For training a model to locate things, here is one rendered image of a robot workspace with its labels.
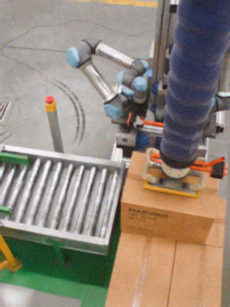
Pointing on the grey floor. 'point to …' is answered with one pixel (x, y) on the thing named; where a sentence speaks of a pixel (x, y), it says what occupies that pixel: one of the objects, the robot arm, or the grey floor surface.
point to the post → (54, 126)
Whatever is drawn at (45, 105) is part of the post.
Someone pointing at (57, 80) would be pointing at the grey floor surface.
